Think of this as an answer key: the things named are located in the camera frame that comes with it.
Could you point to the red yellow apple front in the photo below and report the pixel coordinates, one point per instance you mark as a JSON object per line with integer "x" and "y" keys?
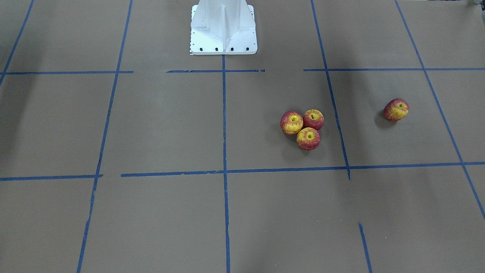
{"x": 308, "y": 139}

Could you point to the red yellow apple back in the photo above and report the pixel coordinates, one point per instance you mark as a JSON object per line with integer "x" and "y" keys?
{"x": 313, "y": 118}

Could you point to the brown paper table cover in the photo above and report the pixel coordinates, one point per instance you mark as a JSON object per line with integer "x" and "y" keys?
{"x": 121, "y": 152}

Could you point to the red yellow apple side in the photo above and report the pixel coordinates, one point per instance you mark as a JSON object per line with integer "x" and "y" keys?
{"x": 291, "y": 122}

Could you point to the lone red yellow apple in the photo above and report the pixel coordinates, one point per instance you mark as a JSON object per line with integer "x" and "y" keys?
{"x": 396, "y": 110}

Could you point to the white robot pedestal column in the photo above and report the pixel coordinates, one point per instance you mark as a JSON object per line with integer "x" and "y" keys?
{"x": 223, "y": 27}

